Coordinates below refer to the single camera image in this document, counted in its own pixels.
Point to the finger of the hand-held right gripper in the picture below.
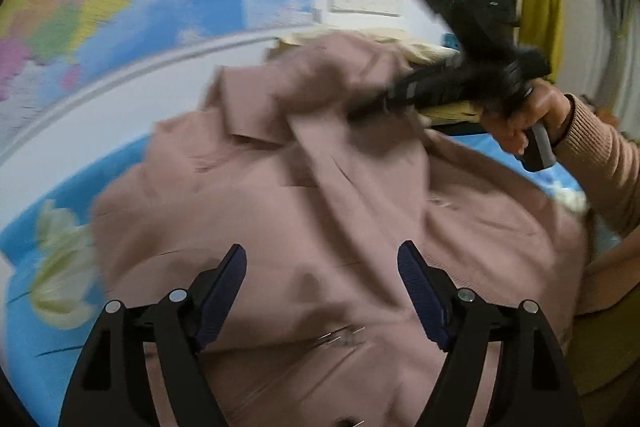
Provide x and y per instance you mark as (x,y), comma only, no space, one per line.
(425,84)

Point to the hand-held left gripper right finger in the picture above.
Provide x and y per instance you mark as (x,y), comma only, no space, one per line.
(425,297)

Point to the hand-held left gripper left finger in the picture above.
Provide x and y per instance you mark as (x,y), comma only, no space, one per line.
(220,297)

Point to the pink jacket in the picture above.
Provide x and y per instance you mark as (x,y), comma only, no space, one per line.
(325,207)

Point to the person's right hand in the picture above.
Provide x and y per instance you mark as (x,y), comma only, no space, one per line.
(547,104)

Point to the teal perforated basket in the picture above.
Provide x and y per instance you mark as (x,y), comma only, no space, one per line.
(450,42)

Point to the cream garment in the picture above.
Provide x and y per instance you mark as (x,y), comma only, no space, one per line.
(425,52)

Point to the black hanging bag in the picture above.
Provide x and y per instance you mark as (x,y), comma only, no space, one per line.
(500,9)

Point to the mustard brown garment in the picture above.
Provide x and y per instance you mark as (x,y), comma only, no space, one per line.
(450,111)

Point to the hanging yellow-green coat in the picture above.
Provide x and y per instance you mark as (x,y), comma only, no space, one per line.
(540,7)

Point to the grey curtain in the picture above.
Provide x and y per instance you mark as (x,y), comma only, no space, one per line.
(610,32)

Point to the blue floral bedsheet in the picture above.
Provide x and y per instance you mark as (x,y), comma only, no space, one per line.
(125,167)

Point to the person's olive trousers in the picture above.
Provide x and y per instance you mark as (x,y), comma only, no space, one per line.
(605,352)

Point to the person's tan sweater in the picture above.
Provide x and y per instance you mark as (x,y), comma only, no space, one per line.
(612,277)

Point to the colourful wall map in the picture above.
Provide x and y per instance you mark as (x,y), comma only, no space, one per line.
(100,7)

